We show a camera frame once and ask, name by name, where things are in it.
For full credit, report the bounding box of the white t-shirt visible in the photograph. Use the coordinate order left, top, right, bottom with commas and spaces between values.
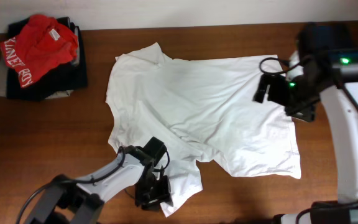
106, 44, 301, 216

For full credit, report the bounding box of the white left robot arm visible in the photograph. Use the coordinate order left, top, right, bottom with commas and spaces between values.
16, 137, 172, 224

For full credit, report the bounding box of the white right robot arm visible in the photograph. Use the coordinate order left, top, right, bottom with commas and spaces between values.
253, 23, 358, 224

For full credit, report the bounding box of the black folded garment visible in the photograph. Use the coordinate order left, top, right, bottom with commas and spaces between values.
6, 17, 88, 101

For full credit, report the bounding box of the red printed t-shirt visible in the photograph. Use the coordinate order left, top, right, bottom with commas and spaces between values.
0, 14, 78, 88

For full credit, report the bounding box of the grey folded garment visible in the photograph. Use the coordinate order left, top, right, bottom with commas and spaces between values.
0, 59, 73, 100

